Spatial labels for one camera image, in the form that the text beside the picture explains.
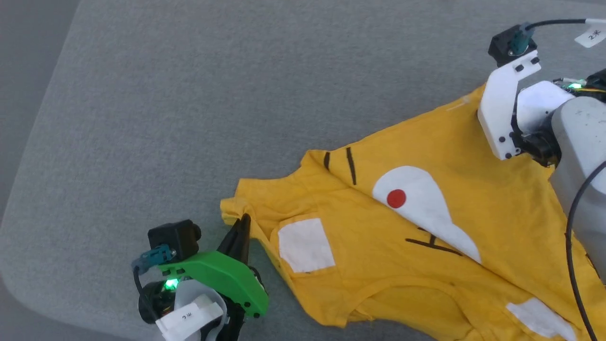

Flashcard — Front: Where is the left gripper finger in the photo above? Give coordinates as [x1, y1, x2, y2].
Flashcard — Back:
[217, 217, 244, 262]
[237, 214, 251, 267]

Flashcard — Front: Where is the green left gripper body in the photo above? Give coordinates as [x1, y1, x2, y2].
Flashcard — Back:
[159, 251, 269, 318]

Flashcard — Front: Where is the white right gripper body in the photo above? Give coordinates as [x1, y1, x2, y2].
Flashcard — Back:
[477, 50, 543, 161]

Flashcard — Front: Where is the yellow printed t-shirt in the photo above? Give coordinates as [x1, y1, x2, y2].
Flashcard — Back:
[220, 83, 606, 341]

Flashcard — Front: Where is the grey fabric sofa cushion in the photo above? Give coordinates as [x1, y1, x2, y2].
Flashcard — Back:
[0, 0, 606, 341]

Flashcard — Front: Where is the white left cable label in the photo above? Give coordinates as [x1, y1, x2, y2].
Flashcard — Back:
[155, 294, 224, 341]

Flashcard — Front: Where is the white cable label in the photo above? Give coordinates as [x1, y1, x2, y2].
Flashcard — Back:
[155, 294, 224, 341]
[574, 18, 606, 49]

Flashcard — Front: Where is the left black cable teal plug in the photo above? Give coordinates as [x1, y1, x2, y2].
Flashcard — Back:
[132, 244, 177, 323]

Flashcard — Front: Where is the white right cable label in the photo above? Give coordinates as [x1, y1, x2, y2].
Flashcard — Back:
[574, 18, 606, 49]

